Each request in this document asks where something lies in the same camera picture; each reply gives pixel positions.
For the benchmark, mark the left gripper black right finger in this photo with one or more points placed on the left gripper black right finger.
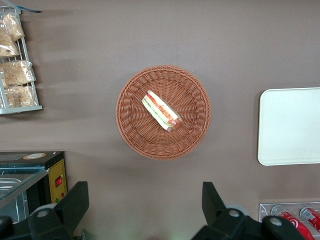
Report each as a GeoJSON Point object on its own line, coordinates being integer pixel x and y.
{"type": "Point", "coordinates": [217, 222]}

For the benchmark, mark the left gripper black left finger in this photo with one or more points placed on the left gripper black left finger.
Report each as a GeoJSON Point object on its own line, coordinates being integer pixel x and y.
{"type": "Point", "coordinates": [72, 207]}

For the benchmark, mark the beige rectangular tray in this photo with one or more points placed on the beige rectangular tray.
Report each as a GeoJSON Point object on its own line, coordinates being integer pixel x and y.
{"type": "Point", "coordinates": [290, 125]}

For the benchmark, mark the clear acrylic bottle rack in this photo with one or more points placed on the clear acrylic bottle rack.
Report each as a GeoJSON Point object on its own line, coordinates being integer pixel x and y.
{"type": "Point", "coordinates": [265, 208]}

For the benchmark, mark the black food warmer cabinet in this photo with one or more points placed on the black food warmer cabinet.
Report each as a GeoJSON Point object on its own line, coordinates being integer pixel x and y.
{"type": "Point", "coordinates": [52, 160]}

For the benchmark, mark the round brown wicker basket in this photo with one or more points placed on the round brown wicker basket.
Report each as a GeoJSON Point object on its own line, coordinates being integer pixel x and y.
{"type": "Point", "coordinates": [140, 135]}

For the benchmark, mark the clear bag of pastry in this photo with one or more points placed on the clear bag of pastry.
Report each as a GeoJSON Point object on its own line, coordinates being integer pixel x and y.
{"type": "Point", "coordinates": [13, 26]}
{"type": "Point", "coordinates": [18, 96]}
{"type": "Point", "coordinates": [7, 46]}
{"type": "Point", "coordinates": [16, 72]}

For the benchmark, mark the wrapped triangle sandwich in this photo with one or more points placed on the wrapped triangle sandwich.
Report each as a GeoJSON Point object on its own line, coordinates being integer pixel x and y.
{"type": "Point", "coordinates": [161, 111]}

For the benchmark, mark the blue strip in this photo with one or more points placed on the blue strip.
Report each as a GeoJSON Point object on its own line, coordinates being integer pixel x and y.
{"type": "Point", "coordinates": [32, 10]}

